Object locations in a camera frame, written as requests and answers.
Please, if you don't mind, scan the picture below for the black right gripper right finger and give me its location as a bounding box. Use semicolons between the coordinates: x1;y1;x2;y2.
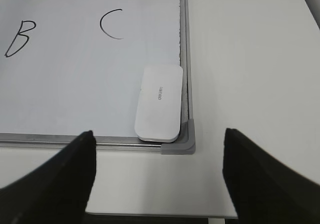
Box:
222;128;320;224

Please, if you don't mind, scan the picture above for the white board eraser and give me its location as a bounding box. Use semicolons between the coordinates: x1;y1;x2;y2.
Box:
134;65;183;143

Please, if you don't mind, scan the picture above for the white magnetic whiteboard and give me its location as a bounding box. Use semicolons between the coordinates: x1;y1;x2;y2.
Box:
0;0;196;155

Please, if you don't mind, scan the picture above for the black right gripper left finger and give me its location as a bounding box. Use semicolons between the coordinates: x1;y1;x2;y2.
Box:
0;131;97;224

